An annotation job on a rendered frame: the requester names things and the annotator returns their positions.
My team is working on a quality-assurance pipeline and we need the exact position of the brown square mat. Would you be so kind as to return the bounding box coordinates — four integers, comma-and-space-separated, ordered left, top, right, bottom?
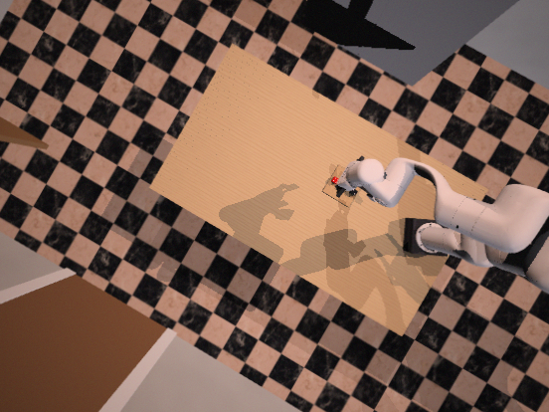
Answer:
323, 165, 356, 207

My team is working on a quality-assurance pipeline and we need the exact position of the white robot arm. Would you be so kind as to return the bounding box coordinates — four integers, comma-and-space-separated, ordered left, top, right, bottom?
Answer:
346, 157, 549, 294

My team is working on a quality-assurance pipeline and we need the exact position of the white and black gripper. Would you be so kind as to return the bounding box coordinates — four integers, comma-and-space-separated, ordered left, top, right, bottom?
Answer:
335, 156, 365, 198

